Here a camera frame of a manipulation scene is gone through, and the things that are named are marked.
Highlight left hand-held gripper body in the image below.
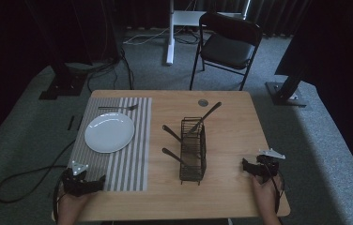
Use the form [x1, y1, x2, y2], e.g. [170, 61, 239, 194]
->
[61, 160, 95, 198]

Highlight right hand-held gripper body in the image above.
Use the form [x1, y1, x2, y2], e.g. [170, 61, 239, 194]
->
[253, 147, 286, 186]

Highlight person's left hand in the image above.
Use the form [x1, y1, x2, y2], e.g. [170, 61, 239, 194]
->
[56, 188, 99, 225]

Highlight person's right hand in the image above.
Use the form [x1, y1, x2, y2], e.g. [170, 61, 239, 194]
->
[252, 173, 284, 225]

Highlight grey striped placemat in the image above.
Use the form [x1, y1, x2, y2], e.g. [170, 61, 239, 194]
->
[67, 97, 153, 192]

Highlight white round plate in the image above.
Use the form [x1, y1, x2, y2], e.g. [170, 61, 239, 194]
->
[84, 112, 136, 155]

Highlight black metal stand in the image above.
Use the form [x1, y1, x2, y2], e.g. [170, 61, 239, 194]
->
[265, 67, 308, 109]
[38, 60, 88, 101]

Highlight silver fork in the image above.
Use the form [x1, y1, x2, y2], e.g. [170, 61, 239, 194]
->
[98, 103, 139, 112]

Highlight black folding chair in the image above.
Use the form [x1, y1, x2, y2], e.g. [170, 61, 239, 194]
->
[189, 11, 264, 92]

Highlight dark curtain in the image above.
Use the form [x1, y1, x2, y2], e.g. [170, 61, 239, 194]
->
[249, 0, 311, 38]

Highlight left hand-held gripper cable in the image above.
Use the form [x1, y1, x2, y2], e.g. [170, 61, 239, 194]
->
[52, 173, 68, 225]

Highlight hand-held gripper cable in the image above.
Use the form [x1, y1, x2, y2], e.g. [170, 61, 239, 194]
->
[264, 159, 287, 215]
[52, 173, 68, 225]

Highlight right hand-held gripper cable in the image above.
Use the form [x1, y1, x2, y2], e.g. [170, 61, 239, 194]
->
[264, 159, 287, 215]

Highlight black floor cable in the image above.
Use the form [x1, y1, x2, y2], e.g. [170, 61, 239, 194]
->
[0, 138, 77, 204]

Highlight black wire cutlery rack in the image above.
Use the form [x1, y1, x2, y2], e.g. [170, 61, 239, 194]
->
[178, 116, 207, 187]

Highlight black-handled knife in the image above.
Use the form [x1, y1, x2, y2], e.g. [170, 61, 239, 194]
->
[185, 101, 223, 137]

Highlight black-handled utensil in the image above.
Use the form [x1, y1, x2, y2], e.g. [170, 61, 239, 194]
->
[161, 147, 189, 167]
[161, 124, 184, 143]

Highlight black cable bundle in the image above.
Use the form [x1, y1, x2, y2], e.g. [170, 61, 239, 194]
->
[85, 46, 135, 94]

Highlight white floor cable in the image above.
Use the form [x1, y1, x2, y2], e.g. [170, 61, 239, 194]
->
[122, 26, 170, 46]

